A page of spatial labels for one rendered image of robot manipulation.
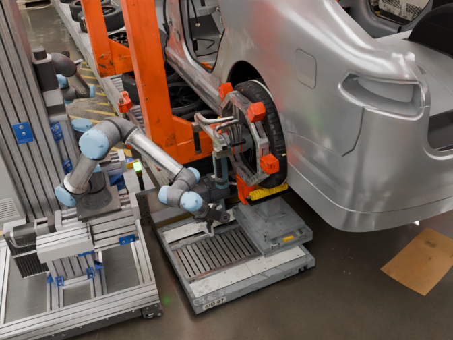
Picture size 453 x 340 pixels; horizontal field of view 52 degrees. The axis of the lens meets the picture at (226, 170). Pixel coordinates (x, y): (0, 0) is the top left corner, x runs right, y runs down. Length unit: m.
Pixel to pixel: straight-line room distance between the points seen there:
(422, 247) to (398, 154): 1.52
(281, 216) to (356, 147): 1.32
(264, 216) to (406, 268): 0.96
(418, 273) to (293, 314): 0.85
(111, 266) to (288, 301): 1.11
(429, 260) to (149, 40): 2.23
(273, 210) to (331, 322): 0.80
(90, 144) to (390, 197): 1.28
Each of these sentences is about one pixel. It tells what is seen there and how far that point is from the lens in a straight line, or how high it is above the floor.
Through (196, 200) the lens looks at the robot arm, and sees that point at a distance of 1.89.
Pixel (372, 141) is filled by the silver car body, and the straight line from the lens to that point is 1.94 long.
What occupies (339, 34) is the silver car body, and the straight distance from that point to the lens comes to 1.95.
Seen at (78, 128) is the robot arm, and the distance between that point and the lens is 2.82.
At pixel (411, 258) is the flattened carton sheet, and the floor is 0.01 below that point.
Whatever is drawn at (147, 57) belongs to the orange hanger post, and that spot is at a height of 1.31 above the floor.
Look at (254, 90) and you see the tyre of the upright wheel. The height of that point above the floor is 1.17.
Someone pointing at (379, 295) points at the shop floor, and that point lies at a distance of 3.07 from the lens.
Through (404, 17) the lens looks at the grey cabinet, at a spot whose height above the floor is 0.13.
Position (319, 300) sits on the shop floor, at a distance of 2.99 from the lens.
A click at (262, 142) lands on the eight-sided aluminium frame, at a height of 0.97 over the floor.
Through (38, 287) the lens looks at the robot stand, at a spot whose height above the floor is 0.21.
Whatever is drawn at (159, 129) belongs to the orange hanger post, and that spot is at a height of 0.83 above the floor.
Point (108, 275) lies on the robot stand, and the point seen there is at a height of 0.21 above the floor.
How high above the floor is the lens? 2.26
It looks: 34 degrees down
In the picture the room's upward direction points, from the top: 5 degrees counter-clockwise
